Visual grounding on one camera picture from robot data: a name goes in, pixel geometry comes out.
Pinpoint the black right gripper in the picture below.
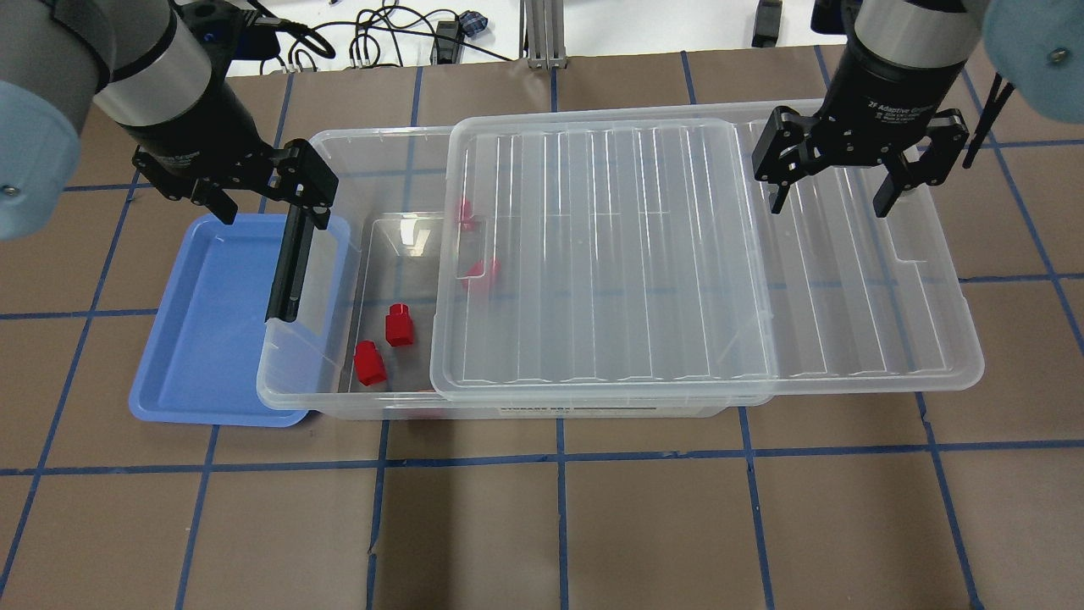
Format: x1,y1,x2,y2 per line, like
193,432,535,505
754,38,969,219

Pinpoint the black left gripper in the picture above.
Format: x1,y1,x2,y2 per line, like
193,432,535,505
132,80,340,324

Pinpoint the red block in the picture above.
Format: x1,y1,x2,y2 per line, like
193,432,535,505
352,340,388,387
460,258,501,294
384,302,417,347
456,197,476,232

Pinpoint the clear plastic box lid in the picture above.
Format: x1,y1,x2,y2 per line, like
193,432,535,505
429,102,986,408

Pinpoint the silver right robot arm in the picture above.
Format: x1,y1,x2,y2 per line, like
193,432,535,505
752,1,1083,219

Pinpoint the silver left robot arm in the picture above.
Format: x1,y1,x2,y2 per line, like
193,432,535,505
1,1,338,323

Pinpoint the clear plastic storage box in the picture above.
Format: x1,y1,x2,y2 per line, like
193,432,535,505
257,117,779,419

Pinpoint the red block in box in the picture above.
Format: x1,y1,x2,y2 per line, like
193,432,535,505
384,302,417,347
456,197,476,232
460,258,501,294

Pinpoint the blue plastic tray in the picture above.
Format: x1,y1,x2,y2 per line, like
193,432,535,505
129,213,307,428

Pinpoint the black power adapter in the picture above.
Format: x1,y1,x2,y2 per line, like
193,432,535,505
750,0,783,47

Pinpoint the black box latch handle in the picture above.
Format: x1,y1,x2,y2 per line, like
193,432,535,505
264,203,317,324

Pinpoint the aluminium frame post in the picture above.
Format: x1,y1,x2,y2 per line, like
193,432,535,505
520,1,567,69

